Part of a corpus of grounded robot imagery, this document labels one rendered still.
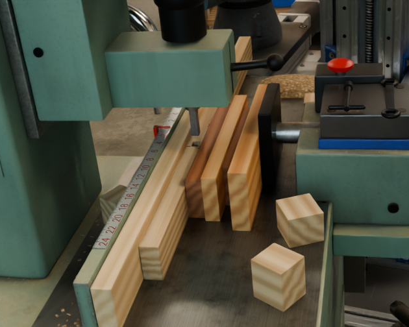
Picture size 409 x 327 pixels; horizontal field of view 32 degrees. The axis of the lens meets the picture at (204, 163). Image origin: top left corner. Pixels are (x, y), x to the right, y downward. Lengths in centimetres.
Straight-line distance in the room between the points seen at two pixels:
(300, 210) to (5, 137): 33
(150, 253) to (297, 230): 15
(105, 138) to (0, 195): 226
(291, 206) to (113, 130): 247
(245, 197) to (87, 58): 22
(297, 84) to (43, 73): 41
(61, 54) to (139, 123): 241
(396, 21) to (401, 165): 78
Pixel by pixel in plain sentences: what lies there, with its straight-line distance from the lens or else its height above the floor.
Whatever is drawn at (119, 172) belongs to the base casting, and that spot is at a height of 80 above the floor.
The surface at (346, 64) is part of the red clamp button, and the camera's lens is 84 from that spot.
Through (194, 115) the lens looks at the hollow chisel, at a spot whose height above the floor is 98.
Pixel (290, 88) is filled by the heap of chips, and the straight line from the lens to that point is 107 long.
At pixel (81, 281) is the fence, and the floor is 96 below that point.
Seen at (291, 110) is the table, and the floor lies 90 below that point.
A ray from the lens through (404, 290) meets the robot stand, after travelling 179.
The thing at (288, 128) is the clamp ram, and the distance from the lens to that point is 84.
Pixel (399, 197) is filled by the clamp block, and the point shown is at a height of 91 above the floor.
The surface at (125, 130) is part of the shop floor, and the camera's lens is 315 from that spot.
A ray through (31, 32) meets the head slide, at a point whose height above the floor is 111.
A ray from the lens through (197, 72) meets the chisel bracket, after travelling 79.
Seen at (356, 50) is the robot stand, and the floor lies 79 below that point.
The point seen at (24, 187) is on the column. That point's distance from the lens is 85.
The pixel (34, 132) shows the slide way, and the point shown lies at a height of 99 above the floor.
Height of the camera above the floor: 133
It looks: 28 degrees down
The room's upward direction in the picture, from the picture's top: 6 degrees counter-clockwise
